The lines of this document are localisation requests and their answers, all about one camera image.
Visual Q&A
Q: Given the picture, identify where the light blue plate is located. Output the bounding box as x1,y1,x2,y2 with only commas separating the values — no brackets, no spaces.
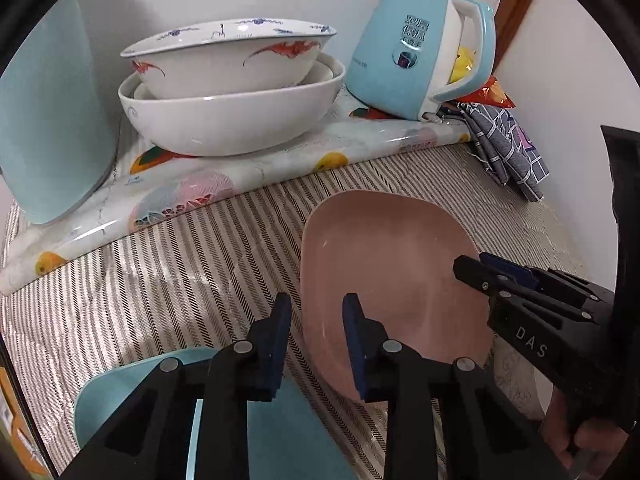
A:
74,347,388,480

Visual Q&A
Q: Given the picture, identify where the wooden door frame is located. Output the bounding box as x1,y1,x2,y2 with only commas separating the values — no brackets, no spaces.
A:
492,0,543,73

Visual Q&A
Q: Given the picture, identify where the yellow snack packet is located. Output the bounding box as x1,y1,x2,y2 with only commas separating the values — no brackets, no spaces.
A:
447,45,476,86

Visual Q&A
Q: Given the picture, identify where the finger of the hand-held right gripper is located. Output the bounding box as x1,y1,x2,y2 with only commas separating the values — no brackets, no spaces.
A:
479,251,616,308
452,255,598,323

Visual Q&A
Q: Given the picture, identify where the white bowl with red pattern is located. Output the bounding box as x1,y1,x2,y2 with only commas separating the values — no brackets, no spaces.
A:
120,18,338,100

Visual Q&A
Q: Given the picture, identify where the light blue thermos jug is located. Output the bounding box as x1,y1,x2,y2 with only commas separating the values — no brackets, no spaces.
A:
0,0,118,226

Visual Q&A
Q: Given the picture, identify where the striped tablecloth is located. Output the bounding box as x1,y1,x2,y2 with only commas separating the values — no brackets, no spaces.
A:
0,142,588,480

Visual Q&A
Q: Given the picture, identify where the plain white nested bowl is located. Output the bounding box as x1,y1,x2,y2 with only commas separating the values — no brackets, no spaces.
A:
131,51,337,101

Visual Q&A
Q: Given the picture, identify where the red orange snack packet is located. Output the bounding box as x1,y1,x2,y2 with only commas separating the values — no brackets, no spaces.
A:
457,76,516,110

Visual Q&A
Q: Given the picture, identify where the large white bowl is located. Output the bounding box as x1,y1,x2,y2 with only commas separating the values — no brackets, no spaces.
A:
118,57,347,157

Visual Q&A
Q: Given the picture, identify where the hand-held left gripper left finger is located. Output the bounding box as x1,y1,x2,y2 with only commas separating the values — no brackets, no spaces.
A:
60,292,293,480

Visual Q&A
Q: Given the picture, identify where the grey checked cloth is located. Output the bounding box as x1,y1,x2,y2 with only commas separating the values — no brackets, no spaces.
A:
440,101,551,202

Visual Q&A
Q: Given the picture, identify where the wooden side table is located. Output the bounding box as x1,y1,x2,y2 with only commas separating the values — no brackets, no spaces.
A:
0,367,51,478

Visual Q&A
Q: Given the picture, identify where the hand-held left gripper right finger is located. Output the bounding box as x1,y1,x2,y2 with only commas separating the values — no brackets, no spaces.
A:
342,292,571,480

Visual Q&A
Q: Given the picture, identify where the floral plastic table cover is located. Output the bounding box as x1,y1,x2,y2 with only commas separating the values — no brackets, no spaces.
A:
0,87,473,296

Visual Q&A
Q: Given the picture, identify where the pink plate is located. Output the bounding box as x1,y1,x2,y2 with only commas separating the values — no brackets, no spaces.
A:
300,190,493,403

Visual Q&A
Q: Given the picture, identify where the light blue electric kettle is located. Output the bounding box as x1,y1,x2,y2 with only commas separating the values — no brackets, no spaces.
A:
345,0,497,122

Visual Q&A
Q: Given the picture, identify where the person's right hand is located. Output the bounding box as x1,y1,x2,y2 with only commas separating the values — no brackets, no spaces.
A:
540,392,631,476

